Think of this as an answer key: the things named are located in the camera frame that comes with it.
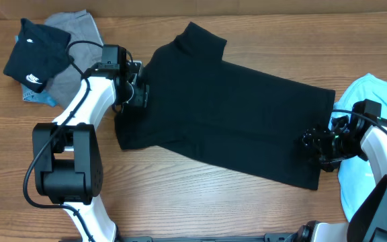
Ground folded grey trousers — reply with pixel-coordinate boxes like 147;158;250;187
44;10;103;109

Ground folded black Nike garment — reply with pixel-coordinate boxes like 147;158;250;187
3;18;71;93

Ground black t-shirt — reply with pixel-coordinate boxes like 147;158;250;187
114;23;335;190

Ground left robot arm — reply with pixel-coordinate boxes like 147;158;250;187
23;44;149;241

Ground light blue t-shirt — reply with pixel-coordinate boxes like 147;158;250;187
334;73;387;220

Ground folded blue denim garment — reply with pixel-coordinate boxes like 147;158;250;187
21;84;58;107

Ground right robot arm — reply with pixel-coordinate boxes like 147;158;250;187
287;99;387;241

